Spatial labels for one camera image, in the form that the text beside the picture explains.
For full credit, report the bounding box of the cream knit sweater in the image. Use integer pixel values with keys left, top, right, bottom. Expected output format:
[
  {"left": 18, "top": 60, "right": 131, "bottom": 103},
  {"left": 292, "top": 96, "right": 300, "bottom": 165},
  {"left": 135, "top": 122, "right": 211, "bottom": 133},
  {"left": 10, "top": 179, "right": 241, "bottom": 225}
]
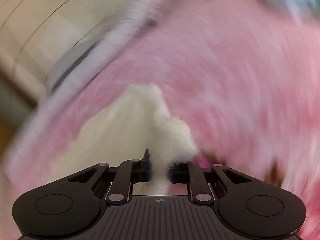
[{"left": 44, "top": 85, "right": 198, "bottom": 196}]

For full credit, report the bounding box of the grey checked pillow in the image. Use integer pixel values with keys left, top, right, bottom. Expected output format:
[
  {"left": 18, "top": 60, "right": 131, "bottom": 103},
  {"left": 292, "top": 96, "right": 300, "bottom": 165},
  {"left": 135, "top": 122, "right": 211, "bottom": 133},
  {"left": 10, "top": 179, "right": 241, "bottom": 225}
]
[{"left": 46, "top": 39, "right": 101, "bottom": 94}]

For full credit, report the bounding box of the lilac striped quilt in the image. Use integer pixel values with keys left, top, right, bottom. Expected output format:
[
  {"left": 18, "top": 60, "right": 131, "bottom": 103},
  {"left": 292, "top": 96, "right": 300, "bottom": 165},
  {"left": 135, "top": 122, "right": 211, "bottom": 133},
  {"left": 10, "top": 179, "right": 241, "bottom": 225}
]
[{"left": 4, "top": 0, "right": 178, "bottom": 165}]

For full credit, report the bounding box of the cream wardrobe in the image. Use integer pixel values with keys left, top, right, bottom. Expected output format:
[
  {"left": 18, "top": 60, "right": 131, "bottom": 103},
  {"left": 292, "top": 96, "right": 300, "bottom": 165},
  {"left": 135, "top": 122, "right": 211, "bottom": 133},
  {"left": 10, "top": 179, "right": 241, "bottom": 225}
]
[{"left": 1, "top": 0, "right": 122, "bottom": 100}]

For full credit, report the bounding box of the pink rose blanket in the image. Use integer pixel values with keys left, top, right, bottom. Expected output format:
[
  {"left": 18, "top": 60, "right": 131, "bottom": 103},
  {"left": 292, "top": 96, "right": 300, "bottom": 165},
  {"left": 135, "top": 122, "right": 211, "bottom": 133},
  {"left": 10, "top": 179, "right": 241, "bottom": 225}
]
[{"left": 1, "top": 0, "right": 319, "bottom": 239}]

